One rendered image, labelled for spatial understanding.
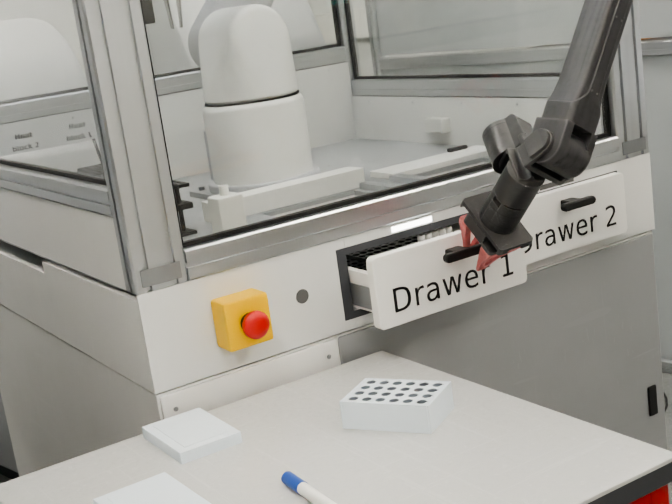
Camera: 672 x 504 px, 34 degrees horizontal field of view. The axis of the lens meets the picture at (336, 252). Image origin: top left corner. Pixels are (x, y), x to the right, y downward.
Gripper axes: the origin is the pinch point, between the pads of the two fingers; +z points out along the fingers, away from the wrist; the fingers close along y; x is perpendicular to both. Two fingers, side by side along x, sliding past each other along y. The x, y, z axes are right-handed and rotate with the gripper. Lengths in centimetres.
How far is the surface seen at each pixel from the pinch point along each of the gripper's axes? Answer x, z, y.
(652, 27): -153, 54, 82
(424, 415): 28.3, -7.5, -22.8
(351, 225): 14.1, 2.4, 13.2
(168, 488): 62, -9, -20
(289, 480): 48, -7, -24
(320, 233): 19.7, 2.3, 13.3
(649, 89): -153, 69, 72
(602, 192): -37.6, 6.0, 7.5
